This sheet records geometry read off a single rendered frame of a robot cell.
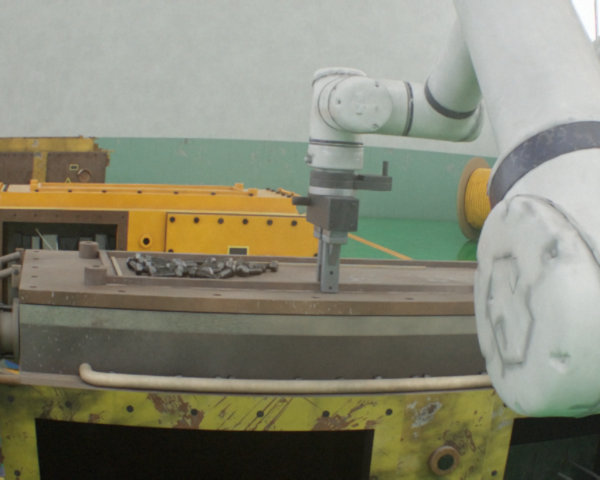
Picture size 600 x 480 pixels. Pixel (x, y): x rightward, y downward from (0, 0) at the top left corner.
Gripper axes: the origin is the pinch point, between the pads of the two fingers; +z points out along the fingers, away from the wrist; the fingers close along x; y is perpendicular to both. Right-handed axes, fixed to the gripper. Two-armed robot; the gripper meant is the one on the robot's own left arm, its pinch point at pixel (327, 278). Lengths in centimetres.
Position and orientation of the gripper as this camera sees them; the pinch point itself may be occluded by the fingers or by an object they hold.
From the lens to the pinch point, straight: 169.5
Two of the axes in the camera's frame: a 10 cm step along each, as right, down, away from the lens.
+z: -0.7, 9.9, 1.2
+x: 2.6, 1.4, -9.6
